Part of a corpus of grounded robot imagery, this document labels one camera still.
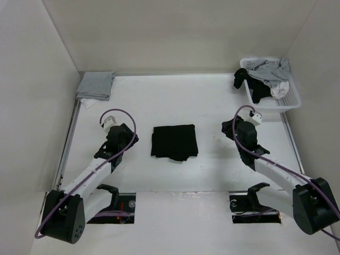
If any grey tank top in basket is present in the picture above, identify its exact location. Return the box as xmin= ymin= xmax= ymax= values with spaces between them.
xmin=246 ymin=58 xmax=290 ymax=88

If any folded white tank top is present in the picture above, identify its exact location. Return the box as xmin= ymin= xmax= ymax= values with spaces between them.
xmin=80 ymin=98 xmax=99 ymax=109

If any white plastic basket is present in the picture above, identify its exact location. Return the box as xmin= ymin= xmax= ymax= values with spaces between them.
xmin=240 ymin=58 xmax=301 ymax=113

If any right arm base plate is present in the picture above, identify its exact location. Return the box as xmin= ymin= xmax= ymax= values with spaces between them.
xmin=229 ymin=193 xmax=281 ymax=224

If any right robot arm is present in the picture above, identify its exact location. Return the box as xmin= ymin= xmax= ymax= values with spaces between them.
xmin=222 ymin=116 xmax=339 ymax=235

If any black tank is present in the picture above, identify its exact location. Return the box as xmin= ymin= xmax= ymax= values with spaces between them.
xmin=233 ymin=68 xmax=271 ymax=104
xmin=151 ymin=124 xmax=199 ymax=162

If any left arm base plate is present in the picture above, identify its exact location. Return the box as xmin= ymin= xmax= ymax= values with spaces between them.
xmin=87 ymin=193 xmax=136 ymax=225

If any white tank top in basket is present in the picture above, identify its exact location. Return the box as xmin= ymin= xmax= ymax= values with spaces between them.
xmin=270 ymin=81 xmax=290 ymax=100

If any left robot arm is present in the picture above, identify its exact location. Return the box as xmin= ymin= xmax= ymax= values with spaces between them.
xmin=36 ymin=123 xmax=139 ymax=244

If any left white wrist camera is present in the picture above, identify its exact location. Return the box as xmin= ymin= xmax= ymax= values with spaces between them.
xmin=101 ymin=115 xmax=117 ymax=134

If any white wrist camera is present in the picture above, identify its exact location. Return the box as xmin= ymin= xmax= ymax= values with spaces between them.
xmin=101 ymin=115 xmax=117 ymax=134
xmin=247 ymin=111 xmax=262 ymax=126

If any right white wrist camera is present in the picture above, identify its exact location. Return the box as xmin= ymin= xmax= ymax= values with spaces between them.
xmin=247 ymin=111 xmax=262 ymax=126

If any folded grey tank top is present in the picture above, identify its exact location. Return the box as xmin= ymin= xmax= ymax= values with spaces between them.
xmin=76 ymin=71 xmax=115 ymax=101

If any right metal table rail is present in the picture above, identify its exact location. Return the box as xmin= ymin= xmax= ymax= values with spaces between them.
xmin=280 ymin=113 xmax=305 ymax=175

